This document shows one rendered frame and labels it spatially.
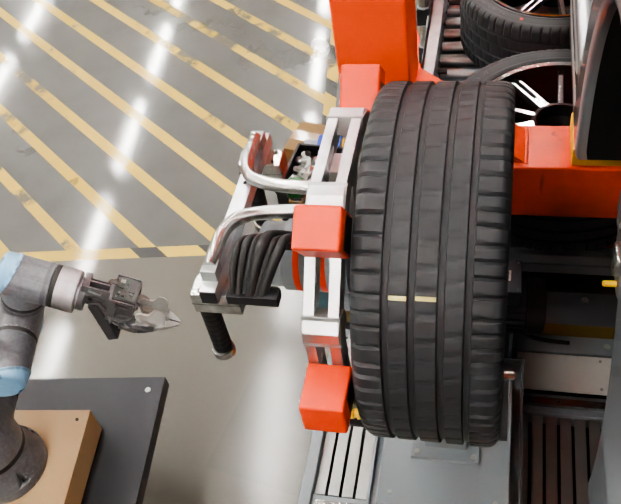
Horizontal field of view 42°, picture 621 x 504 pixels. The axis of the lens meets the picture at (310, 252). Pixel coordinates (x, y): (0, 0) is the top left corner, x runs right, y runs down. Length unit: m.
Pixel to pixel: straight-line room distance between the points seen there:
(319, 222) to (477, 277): 0.24
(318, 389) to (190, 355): 1.26
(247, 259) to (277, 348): 1.19
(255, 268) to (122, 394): 0.92
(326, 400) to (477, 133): 0.48
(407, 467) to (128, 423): 0.70
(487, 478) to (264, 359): 0.83
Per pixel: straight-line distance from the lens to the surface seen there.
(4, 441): 1.90
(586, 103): 1.81
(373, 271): 1.21
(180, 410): 2.45
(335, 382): 1.33
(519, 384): 2.21
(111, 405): 2.16
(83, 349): 2.71
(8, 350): 1.73
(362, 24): 1.76
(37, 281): 1.69
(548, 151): 2.01
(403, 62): 1.80
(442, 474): 1.98
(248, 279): 1.34
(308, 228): 1.20
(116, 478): 2.04
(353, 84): 1.53
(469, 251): 1.20
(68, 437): 2.04
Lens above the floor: 1.99
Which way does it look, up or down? 47 degrees down
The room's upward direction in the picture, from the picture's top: 12 degrees counter-clockwise
